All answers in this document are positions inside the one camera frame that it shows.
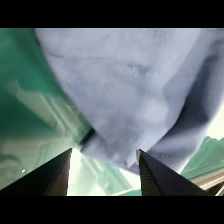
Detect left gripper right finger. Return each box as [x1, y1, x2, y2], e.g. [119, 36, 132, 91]
[138, 148, 211, 197]

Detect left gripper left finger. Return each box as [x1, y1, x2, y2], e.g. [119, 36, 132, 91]
[0, 147, 73, 197]

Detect light blue garment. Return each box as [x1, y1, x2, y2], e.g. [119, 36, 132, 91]
[34, 28, 224, 175]

